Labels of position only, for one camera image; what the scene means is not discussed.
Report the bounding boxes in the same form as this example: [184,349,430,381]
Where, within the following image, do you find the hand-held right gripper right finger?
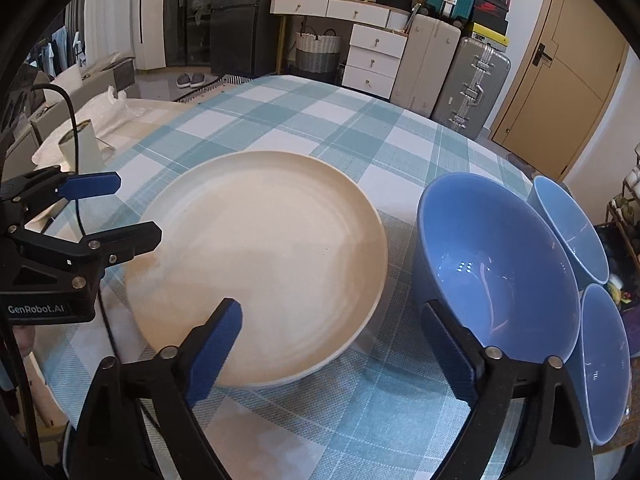
[422,300,596,480]

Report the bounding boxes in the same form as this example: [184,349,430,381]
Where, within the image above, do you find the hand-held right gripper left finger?
[75,298,244,480]

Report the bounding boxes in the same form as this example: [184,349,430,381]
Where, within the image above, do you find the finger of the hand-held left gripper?
[10,168,122,216]
[15,220,164,281]

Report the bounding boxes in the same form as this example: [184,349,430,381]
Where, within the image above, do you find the cream round plate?
[123,150,389,389]
[295,280,390,390]

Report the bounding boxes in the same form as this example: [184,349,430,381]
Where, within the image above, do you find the blue bowl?
[579,283,632,447]
[410,172,581,377]
[529,175,611,289]

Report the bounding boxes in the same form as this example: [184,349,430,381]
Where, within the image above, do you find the person's left hand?
[12,323,39,362]

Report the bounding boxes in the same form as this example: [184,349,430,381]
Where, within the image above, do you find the white insulated cup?
[56,119,105,177]

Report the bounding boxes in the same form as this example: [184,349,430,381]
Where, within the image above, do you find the white plastic bag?
[31,85,147,167]

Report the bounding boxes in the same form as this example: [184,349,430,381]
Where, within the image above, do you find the plain cardboard box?
[24,354,69,429]

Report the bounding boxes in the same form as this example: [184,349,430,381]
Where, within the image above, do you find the hanging clothes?
[29,24,87,77]

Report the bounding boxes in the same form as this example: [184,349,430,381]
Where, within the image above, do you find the black white patterned rug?
[172,73,257,104]

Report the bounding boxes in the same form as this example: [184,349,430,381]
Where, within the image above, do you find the white curtain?
[82,0,136,61]

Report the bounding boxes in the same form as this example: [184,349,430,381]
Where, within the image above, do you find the white wardrobe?
[131,0,174,71]

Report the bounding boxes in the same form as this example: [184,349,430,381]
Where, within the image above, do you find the dark glass cabinet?
[164,0,217,69]

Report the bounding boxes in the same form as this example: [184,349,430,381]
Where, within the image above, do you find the teal white checked tablecloth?
[47,74,632,480]

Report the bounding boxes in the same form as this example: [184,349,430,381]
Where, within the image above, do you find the wooden shoe rack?
[607,144,640,272]

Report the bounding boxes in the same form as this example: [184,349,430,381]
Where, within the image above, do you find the grey refrigerator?
[208,0,302,79]

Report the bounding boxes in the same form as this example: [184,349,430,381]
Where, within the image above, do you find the woven laundry basket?
[294,29,343,74]

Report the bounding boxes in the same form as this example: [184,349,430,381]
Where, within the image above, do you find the silver suitcase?
[430,35,512,137]

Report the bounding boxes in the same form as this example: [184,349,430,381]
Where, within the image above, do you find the beige suitcase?
[389,12,462,119]

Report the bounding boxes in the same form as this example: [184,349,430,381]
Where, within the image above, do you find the white vanity desk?
[269,0,409,78]

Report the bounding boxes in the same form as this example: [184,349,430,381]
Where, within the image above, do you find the white drawer unit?
[341,24,407,101]

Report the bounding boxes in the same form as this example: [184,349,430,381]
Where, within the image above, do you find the tan wooden door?
[489,0,629,182]

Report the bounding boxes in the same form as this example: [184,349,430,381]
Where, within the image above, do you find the yellow black shoe box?
[469,22,510,49]

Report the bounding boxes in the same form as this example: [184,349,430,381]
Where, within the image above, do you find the black shoe box red logo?
[470,0,511,26]

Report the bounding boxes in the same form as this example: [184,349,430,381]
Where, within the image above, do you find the black cable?
[29,82,122,363]

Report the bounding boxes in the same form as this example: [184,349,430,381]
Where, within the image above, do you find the black door handle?
[532,42,559,66]

